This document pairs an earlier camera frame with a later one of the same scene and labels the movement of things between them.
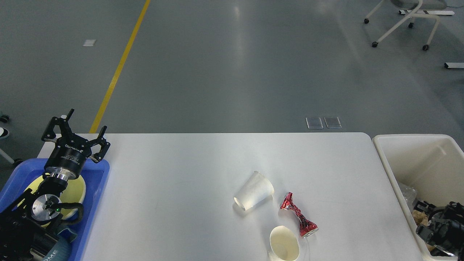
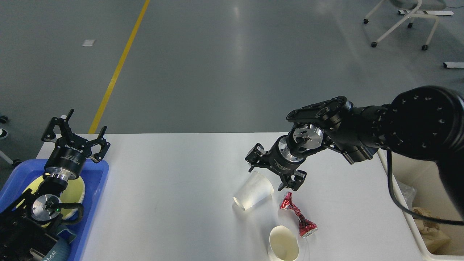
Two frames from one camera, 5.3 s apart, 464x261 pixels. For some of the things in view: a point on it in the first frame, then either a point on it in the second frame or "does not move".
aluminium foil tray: (410, 195) does not move
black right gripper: (446, 227) → (280, 158)
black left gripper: (69, 153) does not move
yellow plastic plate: (74, 191) does not move
